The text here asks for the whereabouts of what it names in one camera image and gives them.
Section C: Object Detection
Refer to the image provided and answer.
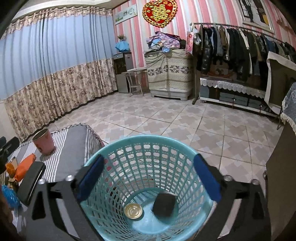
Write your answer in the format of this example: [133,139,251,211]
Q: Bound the round metal tin lid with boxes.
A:
[124,203,144,219]

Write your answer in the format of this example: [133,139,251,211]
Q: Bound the grey water dispenser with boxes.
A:
[113,52,133,94]

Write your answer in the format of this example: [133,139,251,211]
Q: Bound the framed wall picture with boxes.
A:
[238,0,274,34]

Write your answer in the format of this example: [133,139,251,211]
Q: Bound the dark board with white border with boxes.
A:
[265,51,296,115]

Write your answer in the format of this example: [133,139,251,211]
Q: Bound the blue lace-trimmed cloth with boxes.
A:
[281,82,296,135]

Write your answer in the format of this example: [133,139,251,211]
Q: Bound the blue and floral curtain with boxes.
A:
[0,5,118,143]

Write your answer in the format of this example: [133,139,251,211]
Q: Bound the red heart wall decoration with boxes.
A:
[142,0,177,28]

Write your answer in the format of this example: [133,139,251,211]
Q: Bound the brown wooden furniture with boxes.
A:
[264,120,296,241]

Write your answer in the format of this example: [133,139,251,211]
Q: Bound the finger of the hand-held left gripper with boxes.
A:
[0,136,20,173]

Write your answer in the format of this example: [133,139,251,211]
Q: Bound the small folding table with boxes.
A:
[121,67,148,97]

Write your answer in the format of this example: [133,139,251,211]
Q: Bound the metal clothes rack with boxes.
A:
[190,22,296,106]

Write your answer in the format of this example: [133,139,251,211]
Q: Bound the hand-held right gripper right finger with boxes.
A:
[193,153,272,241]

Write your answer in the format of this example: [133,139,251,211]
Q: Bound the low drawer cabinet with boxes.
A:
[199,76,281,116]

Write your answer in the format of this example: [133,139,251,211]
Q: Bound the grey white striped blanket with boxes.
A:
[0,123,105,241]

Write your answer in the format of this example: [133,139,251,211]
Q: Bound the cloth-covered cabinet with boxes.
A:
[144,49,195,102]

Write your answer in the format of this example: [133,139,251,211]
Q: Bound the pink cartoon mug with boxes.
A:
[32,128,56,156]

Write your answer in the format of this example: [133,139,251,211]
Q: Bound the blue crumpled plastic bag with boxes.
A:
[1,184,22,209]

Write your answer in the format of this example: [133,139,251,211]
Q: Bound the landscape wall poster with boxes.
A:
[115,5,137,25]

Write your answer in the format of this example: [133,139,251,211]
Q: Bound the black crumpled object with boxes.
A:
[151,190,176,217]

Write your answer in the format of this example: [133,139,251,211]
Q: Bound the black textured power bank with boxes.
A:
[17,161,47,207]

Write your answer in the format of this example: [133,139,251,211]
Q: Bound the small orange plastic cup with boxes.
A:
[5,163,16,178]

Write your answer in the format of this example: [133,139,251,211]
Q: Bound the blue cloth bundle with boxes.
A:
[115,40,129,53]

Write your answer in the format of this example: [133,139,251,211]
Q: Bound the orange snack packet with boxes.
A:
[14,153,36,181]

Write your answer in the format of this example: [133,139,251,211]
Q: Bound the turquoise plastic mesh basket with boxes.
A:
[80,135,214,241]

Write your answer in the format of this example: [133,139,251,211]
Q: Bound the white lace cloth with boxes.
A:
[200,77,266,99]

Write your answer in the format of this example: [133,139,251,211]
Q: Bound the pile of folded clothes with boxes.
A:
[144,31,186,55]

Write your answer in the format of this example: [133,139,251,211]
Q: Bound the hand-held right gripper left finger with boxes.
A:
[25,154,109,241]

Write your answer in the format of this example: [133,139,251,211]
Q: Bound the pink gift bag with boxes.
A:
[185,25,195,55]

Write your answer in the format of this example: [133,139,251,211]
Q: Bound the row of hanging clothes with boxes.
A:
[195,24,296,81]

